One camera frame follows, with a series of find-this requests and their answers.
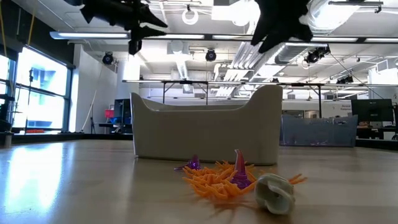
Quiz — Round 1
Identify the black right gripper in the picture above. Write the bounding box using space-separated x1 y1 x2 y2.
250 0 313 54

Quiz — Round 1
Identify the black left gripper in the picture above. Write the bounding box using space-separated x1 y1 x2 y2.
80 0 169 56

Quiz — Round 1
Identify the translucent grey plastic bin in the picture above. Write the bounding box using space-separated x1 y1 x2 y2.
279 114 358 147

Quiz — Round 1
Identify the white plastic bin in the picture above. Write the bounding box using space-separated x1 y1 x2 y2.
130 84 284 166

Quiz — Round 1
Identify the black ceiling spotlight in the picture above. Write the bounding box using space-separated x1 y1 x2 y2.
304 45 331 65

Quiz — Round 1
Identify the long ceiling light bar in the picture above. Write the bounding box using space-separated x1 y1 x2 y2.
49 30 398 44

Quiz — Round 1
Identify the black monitor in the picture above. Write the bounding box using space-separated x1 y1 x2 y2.
351 98 394 123
113 98 132 126

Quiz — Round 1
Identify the white leaning pole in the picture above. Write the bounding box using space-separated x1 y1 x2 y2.
81 90 98 131

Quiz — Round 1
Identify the cluttered background desk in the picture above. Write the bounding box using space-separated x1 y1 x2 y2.
98 121 133 135

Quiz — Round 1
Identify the large window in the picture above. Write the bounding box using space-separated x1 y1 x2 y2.
0 45 74 133

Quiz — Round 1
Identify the black light stand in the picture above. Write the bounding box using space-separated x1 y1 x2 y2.
24 68 35 131

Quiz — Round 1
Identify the black equipment rack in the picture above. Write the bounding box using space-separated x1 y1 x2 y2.
0 93 16 147

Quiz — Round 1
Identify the white ring lamp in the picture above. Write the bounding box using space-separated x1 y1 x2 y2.
182 7 200 26

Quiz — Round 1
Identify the silver ventilation duct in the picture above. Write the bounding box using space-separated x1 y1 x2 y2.
275 0 361 65

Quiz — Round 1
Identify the black metal frame stand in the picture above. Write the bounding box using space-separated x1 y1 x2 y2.
123 79 326 119

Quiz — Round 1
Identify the orange plastic spider ring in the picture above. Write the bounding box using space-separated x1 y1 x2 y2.
182 166 231 190
189 182 259 202
214 160 257 177
287 173 308 186

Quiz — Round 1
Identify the purple witch hat ring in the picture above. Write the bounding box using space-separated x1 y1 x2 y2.
230 149 252 190
174 154 202 171

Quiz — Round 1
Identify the pale green skull ring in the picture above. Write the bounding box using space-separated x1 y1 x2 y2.
254 173 297 216

